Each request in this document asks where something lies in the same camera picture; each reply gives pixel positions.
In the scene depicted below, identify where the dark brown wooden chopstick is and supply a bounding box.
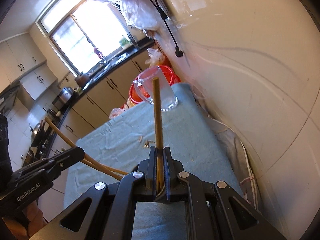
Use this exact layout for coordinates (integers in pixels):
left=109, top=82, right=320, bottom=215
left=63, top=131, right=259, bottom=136
left=44, top=117, right=123, bottom=181

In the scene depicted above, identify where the black wok on stove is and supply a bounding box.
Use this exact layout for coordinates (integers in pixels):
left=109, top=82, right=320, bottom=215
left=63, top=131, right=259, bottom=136
left=31, top=120, right=46, bottom=142

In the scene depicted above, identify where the small nut shells pile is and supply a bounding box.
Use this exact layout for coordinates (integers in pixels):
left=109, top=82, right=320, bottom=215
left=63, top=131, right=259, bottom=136
left=138, top=136, right=155, bottom=148

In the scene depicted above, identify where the light wooden chopstick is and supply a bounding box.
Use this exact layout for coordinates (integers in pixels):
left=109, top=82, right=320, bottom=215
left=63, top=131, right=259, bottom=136
left=152, top=77, right=164, bottom=193

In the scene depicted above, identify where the red plastic basket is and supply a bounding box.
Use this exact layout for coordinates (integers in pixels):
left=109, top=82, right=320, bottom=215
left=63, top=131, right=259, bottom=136
left=129, top=65, right=181, bottom=105

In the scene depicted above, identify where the clear glass mug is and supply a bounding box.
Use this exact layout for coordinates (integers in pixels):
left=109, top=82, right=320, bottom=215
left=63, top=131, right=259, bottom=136
left=133, top=66, right=178, bottom=112

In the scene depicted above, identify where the black power cable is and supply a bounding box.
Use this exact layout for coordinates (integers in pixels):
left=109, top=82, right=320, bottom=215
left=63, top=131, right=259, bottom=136
left=139, top=0, right=185, bottom=58

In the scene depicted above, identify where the steel rice cooker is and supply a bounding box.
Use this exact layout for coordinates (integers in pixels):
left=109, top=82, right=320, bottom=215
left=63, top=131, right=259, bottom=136
left=52, top=87, right=74, bottom=109

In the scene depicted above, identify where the person's left hand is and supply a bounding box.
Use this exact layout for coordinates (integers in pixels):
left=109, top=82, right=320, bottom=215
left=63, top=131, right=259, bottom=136
left=1, top=201, right=48, bottom=239

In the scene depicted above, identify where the dark cooking pot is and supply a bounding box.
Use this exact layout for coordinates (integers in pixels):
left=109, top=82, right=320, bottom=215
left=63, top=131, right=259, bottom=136
left=75, top=72, right=90, bottom=88

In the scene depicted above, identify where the grey-green table cloth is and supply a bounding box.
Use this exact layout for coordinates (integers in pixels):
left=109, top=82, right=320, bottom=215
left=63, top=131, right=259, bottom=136
left=64, top=83, right=240, bottom=239

